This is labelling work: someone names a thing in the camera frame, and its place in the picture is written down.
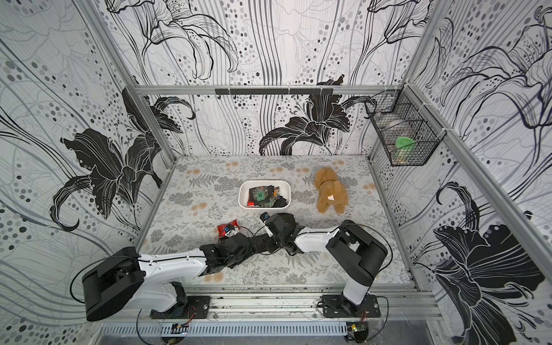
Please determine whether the black barcode tea bag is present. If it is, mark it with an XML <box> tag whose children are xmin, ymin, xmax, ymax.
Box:
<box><xmin>273</xmin><ymin>195</ymin><xmax>288</xmax><ymax>208</ymax></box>

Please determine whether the large green tea bag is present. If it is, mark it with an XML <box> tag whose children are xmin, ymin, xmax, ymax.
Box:
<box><xmin>248</xmin><ymin>185</ymin><xmax>277</xmax><ymax>207</ymax></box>

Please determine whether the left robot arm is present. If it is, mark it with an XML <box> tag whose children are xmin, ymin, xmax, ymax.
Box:
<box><xmin>82</xmin><ymin>234</ymin><xmax>277</xmax><ymax>321</ymax></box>

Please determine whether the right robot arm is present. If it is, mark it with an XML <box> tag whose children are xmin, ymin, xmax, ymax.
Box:
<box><xmin>260</xmin><ymin>212</ymin><xmax>389</xmax><ymax>307</ymax></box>

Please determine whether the red square tea bag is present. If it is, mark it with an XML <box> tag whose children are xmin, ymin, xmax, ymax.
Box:
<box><xmin>217</xmin><ymin>220</ymin><xmax>239</xmax><ymax>239</ymax></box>

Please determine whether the white plastic storage box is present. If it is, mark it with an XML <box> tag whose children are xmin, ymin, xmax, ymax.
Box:
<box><xmin>238</xmin><ymin>180</ymin><xmax>291</xmax><ymax>211</ymax></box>

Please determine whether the brown plush teddy dog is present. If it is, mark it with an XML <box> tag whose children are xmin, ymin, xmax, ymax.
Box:
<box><xmin>314</xmin><ymin>168</ymin><xmax>349</xmax><ymax>214</ymax></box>

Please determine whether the green lidded cup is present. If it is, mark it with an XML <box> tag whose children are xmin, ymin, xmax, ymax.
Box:
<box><xmin>395</xmin><ymin>137</ymin><xmax>416</xmax><ymax>164</ymax></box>

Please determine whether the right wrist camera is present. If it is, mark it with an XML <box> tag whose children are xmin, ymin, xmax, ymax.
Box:
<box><xmin>260</xmin><ymin>212</ymin><xmax>270</xmax><ymax>223</ymax></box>

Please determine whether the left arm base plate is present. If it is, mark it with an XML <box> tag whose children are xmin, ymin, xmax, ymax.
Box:
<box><xmin>149</xmin><ymin>296</ymin><xmax>211</xmax><ymax>321</ymax></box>

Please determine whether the white slotted cable duct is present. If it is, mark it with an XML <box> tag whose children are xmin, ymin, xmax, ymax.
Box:
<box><xmin>160</xmin><ymin>322</ymin><xmax>349</xmax><ymax>338</ymax></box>

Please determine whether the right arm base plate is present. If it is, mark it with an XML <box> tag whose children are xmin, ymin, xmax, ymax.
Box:
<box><xmin>316</xmin><ymin>294</ymin><xmax>381</xmax><ymax>319</ymax></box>

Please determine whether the black wire basket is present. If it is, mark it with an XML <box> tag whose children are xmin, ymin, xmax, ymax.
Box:
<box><xmin>364</xmin><ymin>86</ymin><xmax>440</xmax><ymax>167</ymax></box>

